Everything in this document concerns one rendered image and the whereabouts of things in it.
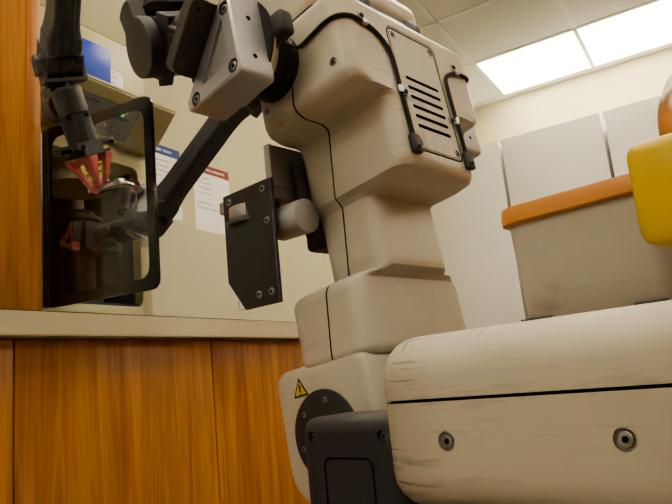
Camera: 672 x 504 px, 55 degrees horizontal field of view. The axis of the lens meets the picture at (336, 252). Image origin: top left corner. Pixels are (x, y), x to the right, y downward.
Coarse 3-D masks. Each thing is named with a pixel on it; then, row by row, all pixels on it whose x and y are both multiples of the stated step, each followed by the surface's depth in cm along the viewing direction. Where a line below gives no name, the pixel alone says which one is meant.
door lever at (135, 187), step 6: (114, 180) 124; (120, 180) 123; (102, 186) 125; (108, 186) 124; (114, 186) 124; (120, 186) 124; (126, 186) 125; (132, 186) 126; (138, 186) 127; (90, 192) 126; (102, 192) 126; (132, 192) 128
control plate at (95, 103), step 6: (84, 96) 145; (90, 96) 146; (96, 96) 147; (90, 102) 147; (96, 102) 148; (102, 102) 149; (108, 102) 150; (114, 102) 151; (90, 108) 148; (96, 108) 149; (102, 108) 150
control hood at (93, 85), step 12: (84, 84) 143; (96, 84) 145; (108, 84) 148; (108, 96) 149; (120, 96) 151; (132, 96) 154; (156, 108) 161; (168, 108) 164; (156, 120) 163; (168, 120) 165; (156, 132) 165; (156, 144) 167
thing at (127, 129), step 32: (96, 128) 135; (128, 128) 131; (128, 160) 130; (64, 192) 136; (128, 192) 128; (64, 224) 135; (96, 224) 131; (128, 224) 127; (64, 256) 134; (96, 256) 130; (128, 256) 126; (64, 288) 132; (96, 288) 129; (128, 288) 125
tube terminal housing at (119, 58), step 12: (84, 36) 159; (96, 36) 163; (108, 48) 165; (120, 48) 169; (120, 60) 168; (120, 72) 167; (132, 72) 171; (132, 84) 170; (144, 300) 160; (96, 312) 147; (108, 312) 150; (120, 312) 153; (132, 312) 156; (144, 312) 159
